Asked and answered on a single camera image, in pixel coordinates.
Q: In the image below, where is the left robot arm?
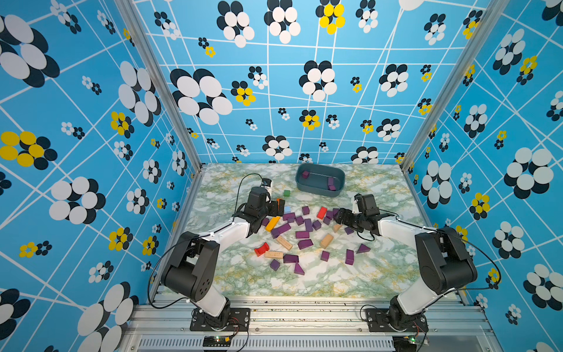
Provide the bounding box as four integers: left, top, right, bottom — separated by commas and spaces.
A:
161, 186, 283, 329

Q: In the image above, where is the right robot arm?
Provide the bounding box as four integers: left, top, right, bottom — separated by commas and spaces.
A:
334, 208, 477, 331

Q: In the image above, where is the teal storage bin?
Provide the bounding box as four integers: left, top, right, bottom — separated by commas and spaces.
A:
295, 163, 346, 197

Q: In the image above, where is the yellow brick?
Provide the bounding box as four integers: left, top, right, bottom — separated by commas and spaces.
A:
265, 216, 281, 232

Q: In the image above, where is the red brick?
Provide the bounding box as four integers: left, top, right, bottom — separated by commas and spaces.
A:
317, 207, 328, 220

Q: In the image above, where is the purple triangle block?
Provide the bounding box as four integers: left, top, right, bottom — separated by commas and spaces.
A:
294, 263, 305, 275
356, 243, 371, 254

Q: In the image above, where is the natural wood brick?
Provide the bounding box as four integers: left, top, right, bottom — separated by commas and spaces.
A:
320, 234, 334, 249
264, 251, 284, 260
277, 236, 293, 251

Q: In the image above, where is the red arch block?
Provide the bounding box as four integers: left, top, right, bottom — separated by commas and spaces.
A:
255, 242, 270, 257

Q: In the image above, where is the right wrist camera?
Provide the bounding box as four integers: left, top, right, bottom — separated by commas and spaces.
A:
354, 194, 381, 217

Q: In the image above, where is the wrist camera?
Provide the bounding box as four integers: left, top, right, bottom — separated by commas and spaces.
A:
354, 194, 381, 217
261, 177, 272, 194

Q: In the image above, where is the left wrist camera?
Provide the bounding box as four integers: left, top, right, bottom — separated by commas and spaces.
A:
261, 177, 272, 194

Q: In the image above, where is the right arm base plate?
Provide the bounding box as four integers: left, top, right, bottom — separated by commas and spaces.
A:
360, 307, 429, 334

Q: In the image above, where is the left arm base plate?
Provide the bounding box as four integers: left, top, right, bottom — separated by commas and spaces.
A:
189, 308, 251, 332

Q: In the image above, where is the aluminium rail frame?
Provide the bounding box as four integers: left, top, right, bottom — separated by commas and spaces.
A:
118, 297, 502, 351

